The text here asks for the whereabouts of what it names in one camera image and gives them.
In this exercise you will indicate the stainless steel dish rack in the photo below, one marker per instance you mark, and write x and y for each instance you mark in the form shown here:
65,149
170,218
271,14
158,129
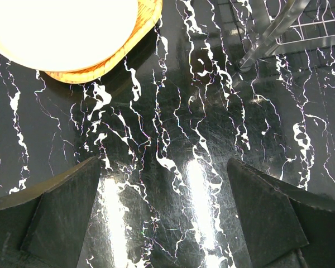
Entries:
283,27

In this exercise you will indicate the tan plates under leaf plate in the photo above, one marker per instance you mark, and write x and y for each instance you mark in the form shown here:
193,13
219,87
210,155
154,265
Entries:
149,13

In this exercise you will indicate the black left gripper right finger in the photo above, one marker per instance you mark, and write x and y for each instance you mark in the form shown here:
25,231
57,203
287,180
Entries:
283,226

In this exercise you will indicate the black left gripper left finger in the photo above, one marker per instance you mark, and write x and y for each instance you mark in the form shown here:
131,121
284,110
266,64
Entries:
45,225

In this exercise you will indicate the yellow-orange round plate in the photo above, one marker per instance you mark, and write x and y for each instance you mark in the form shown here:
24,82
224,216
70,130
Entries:
64,35

